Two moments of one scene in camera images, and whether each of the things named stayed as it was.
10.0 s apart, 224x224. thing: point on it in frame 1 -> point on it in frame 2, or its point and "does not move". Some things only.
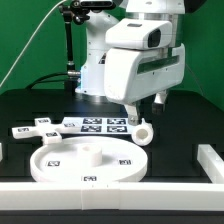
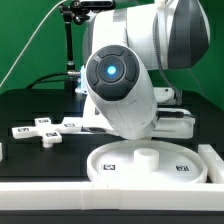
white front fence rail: [98, 196] does not move
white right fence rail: [211, 162] does not move
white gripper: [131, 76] -> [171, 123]
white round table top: [88, 159] -> [147, 162]
